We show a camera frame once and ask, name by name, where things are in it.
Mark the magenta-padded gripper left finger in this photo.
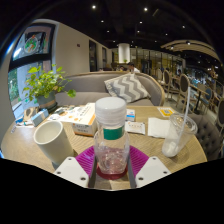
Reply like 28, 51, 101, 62
53, 144, 98, 189

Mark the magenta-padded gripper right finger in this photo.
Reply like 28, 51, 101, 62
127, 144, 172, 189

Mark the clear plastic bottle white cap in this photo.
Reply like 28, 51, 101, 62
93, 96, 131, 176

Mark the pale green ceramic mug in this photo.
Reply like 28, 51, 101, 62
33, 120, 75, 167

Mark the white paper napkin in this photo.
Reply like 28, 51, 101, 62
147, 117, 172, 139

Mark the white printed paper sheet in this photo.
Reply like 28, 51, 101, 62
46, 105, 84, 124

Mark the small blue white box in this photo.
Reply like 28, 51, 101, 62
125, 108, 137, 123

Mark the yellow card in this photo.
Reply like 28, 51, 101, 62
156, 106, 178, 118

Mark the light blue tissue box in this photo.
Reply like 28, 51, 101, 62
30, 108, 50, 128

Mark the grey tufted armchair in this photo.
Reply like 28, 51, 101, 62
188, 113, 221, 161

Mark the brown patterned pouch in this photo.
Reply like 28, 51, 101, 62
23, 106, 39, 123

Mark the small blue pack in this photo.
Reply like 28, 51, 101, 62
14, 114, 26, 125

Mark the grey white chevron cushion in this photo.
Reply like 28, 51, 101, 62
103, 73, 152, 104

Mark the group of dining chairs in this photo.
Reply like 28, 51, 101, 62
154, 66, 224, 118

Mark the potted green leafy plant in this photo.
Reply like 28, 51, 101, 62
22, 64, 77, 113

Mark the person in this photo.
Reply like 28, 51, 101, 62
126, 61, 141, 74

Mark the dark framed window picture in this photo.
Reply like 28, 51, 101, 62
11, 23, 56, 63

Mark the group of ceiling lights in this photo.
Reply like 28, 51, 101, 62
89, 3, 188, 44

